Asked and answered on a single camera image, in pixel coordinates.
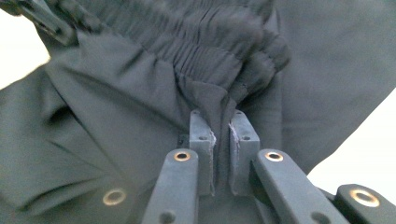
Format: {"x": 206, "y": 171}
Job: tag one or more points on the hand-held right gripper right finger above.
{"x": 244, "y": 149}

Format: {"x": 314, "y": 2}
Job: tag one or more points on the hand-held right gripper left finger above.
{"x": 204, "y": 155}

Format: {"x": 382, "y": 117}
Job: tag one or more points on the black pants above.
{"x": 124, "y": 93}

